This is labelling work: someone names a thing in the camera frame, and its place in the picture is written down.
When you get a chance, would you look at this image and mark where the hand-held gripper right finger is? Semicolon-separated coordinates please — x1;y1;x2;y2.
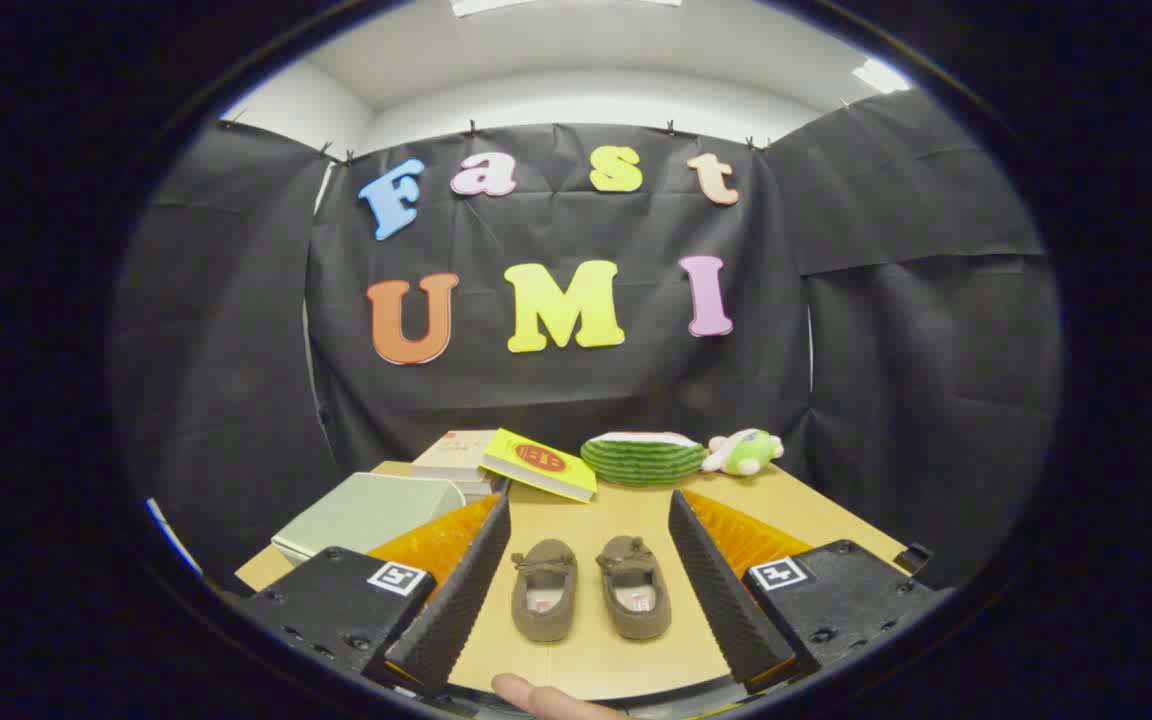
668;488;947;693

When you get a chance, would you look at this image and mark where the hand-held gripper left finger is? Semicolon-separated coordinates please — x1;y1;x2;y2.
236;490;514;696

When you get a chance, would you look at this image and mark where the brown fuzzy shoe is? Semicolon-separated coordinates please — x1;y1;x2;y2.
511;540;579;643
596;536;673;641

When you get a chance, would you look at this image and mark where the pale green fabric storage box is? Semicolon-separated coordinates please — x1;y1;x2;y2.
271;473;467;566

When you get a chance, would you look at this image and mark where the beige book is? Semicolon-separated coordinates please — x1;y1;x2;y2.
411;430;499;483

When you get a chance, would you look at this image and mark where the green and pink plush toy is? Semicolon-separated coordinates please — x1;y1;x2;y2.
701;428;785;478

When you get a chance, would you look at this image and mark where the yellow book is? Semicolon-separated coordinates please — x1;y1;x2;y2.
481;428;599;503

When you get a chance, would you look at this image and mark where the watermelon slice plush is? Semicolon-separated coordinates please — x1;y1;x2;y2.
581;432;707;488

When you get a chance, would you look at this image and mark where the ceiling light panel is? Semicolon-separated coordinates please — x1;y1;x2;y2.
451;0;682;18
851;58;913;96

